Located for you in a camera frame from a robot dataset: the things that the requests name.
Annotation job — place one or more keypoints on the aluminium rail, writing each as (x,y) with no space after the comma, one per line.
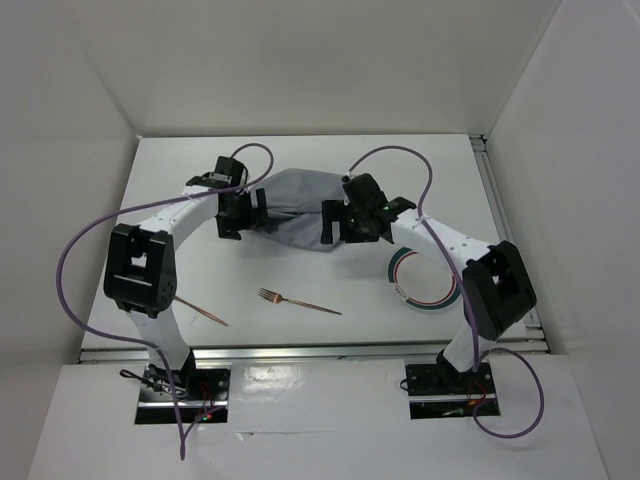
(478,144)
(335,351)

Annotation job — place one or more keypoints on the white plate green red rim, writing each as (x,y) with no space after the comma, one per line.
(421,283)

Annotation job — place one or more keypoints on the copper fork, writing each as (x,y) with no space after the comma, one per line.
(277,298)

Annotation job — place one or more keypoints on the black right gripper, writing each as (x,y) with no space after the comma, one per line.
(333,210)

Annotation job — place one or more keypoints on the copper knife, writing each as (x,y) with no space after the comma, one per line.
(201,311)

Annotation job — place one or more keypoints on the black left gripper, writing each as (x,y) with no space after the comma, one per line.
(227,228)

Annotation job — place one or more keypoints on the aluminium front rail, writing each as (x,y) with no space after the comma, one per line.
(335,351)

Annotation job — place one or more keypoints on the aluminium right side rail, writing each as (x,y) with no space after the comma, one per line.
(478,144)

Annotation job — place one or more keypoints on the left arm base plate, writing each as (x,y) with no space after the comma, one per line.
(205,400)

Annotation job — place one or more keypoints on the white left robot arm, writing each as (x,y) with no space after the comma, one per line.
(141,274)

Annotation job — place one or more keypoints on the grey cloth placemat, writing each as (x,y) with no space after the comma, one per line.
(294,205)

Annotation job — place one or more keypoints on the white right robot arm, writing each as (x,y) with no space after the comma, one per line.
(492,279)

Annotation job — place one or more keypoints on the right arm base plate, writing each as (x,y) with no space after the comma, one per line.
(431,397)

